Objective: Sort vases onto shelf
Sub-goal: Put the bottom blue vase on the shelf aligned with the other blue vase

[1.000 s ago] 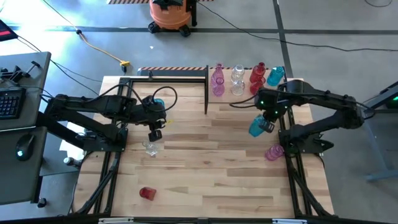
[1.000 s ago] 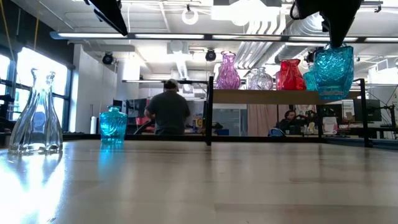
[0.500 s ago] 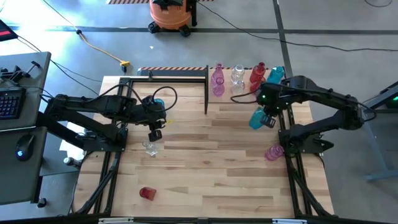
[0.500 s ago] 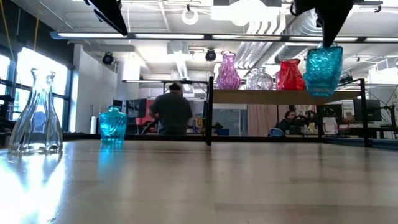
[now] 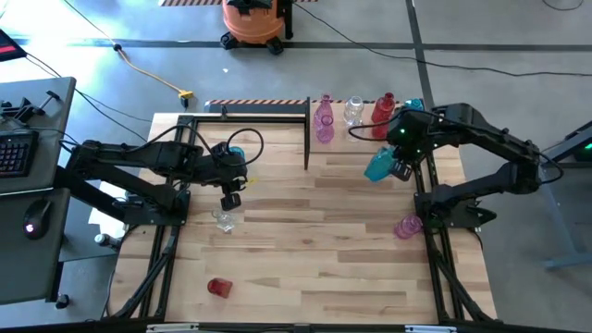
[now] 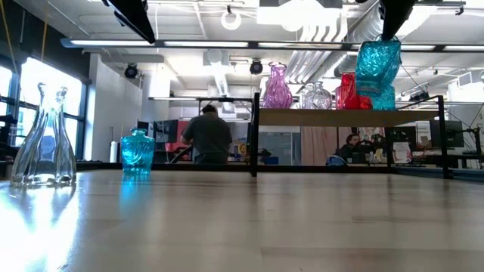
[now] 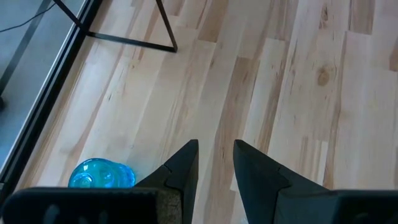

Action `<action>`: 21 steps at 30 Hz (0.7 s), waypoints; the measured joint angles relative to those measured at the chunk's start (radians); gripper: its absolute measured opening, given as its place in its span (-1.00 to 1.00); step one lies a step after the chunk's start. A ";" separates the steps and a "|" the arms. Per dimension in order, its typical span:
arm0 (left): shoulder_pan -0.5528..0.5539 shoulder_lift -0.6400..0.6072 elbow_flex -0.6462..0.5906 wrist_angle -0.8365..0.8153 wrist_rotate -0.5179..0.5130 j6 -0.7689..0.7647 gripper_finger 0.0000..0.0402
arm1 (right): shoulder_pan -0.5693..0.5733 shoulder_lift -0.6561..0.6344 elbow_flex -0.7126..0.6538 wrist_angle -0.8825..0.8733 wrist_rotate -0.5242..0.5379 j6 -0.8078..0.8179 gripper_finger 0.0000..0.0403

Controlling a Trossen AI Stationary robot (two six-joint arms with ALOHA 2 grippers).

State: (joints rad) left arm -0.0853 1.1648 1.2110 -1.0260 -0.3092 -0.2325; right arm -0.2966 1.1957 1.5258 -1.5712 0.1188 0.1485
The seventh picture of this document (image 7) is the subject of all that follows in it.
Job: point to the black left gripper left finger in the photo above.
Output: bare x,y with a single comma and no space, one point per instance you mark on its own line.
93,208

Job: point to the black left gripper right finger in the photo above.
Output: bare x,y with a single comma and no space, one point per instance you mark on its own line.
311,208

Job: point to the black aluminium table frame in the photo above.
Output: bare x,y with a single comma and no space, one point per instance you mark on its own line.
58,77

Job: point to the teal round glass vase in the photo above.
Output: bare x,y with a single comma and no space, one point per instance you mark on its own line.
99,174

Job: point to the wooden shelf black metal frame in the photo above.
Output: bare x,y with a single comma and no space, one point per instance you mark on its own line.
130,41

